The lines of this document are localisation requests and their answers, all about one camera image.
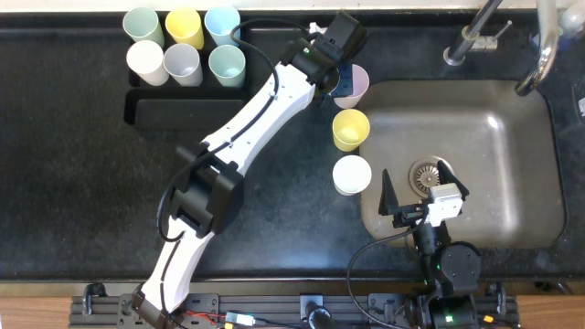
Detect grey cup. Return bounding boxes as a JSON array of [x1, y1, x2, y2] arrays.
[[163, 43, 204, 88]]

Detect white cup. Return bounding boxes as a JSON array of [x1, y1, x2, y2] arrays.
[[332, 154, 373, 196], [125, 39, 170, 87]]

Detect steel tap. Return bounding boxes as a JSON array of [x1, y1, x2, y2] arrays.
[[442, 0, 585, 98]]

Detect mounting rail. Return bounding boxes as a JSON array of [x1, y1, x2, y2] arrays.
[[68, 281, 522, 329]]

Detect steel sink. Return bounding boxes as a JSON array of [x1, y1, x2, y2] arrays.
[[358, 80, 569, 250]]

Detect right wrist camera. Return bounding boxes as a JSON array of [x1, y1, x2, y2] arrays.
[[426, 183, 464, 228]]

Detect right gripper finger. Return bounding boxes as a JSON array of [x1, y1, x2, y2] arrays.
[[329, 63, 355, 98]]

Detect pink cup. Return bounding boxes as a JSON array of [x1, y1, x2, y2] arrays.
[[332, 63, 371, 110]]

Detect blue cup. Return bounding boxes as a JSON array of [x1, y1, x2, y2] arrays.
[[203, 5, 242, 48]]

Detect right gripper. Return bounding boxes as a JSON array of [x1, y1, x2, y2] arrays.
[[378, 159, 471, 229]]

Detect yellow cup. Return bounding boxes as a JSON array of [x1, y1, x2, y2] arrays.
[[331, 108, 371, 153], [165, 6, 206, 50]]

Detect black tray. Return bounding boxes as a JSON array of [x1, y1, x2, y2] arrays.
[[122, 11, 251, 130]]

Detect green cup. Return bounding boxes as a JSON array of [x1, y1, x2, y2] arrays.
[[122, 5, 165, 48], [207, 44, 247, 89]]

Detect black cable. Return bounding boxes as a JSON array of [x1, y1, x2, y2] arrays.
[[346, 207, 431, 329], [156, 17, 314, 243]]

